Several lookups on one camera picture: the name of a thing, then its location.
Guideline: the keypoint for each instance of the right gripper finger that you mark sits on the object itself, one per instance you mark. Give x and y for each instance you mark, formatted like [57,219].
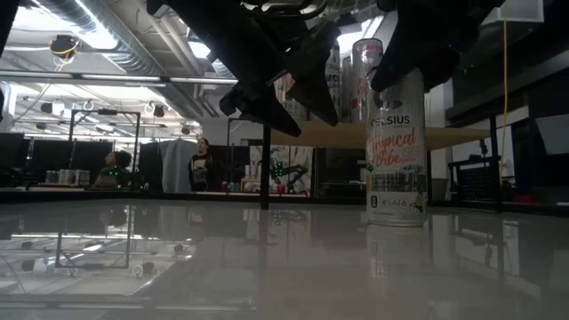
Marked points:
[393,64]
[440,66]

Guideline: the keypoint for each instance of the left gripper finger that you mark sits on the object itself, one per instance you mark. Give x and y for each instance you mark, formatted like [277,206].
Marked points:
[262,109]
[315,80]

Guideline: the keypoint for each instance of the Celsius Arctic Vibe can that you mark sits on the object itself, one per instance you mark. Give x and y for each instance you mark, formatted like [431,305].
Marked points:
[334,80]

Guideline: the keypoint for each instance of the Celsius Tropical Vibe can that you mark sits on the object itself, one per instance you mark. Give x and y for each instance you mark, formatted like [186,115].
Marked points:
[279,93]
[395,178]

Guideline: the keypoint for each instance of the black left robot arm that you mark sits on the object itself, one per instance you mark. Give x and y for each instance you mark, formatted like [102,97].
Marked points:
[5,18]

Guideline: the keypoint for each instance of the wooden shelf black metal legs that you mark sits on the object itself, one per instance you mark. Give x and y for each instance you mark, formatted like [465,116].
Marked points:
[458,138]

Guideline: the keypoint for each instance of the white printed poster panel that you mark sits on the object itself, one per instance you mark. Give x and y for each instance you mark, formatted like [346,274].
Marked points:
[302,155]

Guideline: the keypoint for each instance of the black partition screen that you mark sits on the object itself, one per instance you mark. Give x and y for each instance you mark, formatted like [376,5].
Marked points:
[44,155]
[231,166]

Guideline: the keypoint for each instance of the small black background robot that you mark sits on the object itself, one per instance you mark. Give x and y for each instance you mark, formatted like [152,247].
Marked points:
[289,173]

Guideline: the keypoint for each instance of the black desk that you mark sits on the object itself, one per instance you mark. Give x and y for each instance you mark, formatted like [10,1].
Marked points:
[511,89]

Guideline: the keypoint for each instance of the person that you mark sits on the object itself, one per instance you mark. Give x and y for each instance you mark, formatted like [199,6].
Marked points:
[113,171]
[202,164]

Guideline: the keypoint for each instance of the white box-shaped unit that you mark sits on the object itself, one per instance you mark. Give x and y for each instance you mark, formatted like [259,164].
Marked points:
[520,11]

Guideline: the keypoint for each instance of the black equipment cabinet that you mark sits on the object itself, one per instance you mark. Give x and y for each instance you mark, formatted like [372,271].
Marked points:
[342,171]

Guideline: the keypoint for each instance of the black ceiling spotlight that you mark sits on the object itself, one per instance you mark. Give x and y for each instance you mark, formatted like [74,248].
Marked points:
[158,111]

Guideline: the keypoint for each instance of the long linear light fixture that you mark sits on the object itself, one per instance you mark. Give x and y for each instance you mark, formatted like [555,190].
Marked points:
[133,77]

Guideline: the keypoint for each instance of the black perforated cart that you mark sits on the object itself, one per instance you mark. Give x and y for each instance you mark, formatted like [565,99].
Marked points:
[475,178]

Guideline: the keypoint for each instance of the grey office chair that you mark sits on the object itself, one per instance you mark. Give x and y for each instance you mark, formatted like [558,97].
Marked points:
[440,189]

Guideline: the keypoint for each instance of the grey panel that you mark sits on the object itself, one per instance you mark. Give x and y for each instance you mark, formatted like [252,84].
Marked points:
[555,133]

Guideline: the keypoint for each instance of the small red object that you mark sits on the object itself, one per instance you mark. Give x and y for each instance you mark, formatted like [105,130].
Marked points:
[524,198]

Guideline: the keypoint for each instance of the white glossy table mat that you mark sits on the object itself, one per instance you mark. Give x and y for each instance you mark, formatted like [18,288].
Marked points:
[284,275]

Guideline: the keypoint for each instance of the round black device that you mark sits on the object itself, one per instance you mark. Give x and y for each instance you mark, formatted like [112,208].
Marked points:
[64,45]

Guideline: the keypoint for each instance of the small white container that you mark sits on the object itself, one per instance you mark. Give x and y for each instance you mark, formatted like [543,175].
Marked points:
[66,176]
[51,176]
[83,176]

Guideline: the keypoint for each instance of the black metal stand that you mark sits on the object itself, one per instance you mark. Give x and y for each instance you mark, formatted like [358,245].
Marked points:
[71,133]

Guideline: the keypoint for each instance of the silver ventilation duct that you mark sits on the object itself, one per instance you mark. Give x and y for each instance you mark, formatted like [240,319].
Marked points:
[124,49]

